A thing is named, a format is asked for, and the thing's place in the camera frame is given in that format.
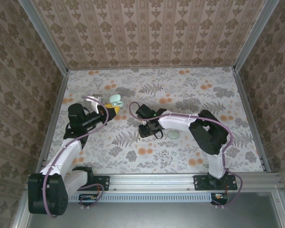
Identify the steel sheet panel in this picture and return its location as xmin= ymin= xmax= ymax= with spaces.
xmin=13 ymin=191 xmax=285 ymax=228

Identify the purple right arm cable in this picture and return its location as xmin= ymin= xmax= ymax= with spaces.
xmin=129 ymin=101 xmax=243 ymax=209

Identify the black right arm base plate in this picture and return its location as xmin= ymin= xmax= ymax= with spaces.
xmin=193 ymin=174 xmax=238 ymax=192

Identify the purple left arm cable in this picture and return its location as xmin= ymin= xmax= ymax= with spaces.
xmin=43 ymin=95 xmax=109 ymax=219

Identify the aluminium table side rail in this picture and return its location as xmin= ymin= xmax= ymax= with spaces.
xmin=233 ymin=68 xmax=273 ymax=173
xmin=35 ymin=68 xmax=69 ymax=175

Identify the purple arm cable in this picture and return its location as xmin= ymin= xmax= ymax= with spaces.
xmin=129 ymin=101 xmax=243 ymax=209
xmin=43 ymin=95 xmax=109 ymax=219

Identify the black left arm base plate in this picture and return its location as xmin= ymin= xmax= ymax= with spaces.
xmin=76 ymin=174 xmax=110 ymax=192

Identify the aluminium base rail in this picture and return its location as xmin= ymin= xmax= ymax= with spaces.
xmin=26 ymin=173 xmax=283 ymax=193

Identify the mint earbud charging case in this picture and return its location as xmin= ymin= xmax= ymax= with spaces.
xmin=108 ymin=94 xmax=124 ymax=107

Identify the small electronics board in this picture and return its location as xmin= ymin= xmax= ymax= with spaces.
xmin=79 ymin=193 xmax=98 ymax=202
xmin=211 ymin=192 xmax=228 ymax=204

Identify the aluminium frame post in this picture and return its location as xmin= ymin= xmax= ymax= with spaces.
xmin=19 ymin=0 xmax=69 ymax=74
xmin=233 ymin=0 xmax=281 ymax=72

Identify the grey slotted cable duct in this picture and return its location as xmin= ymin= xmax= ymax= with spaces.
xmin=68 ymin=192 xmax=213 ymax=203

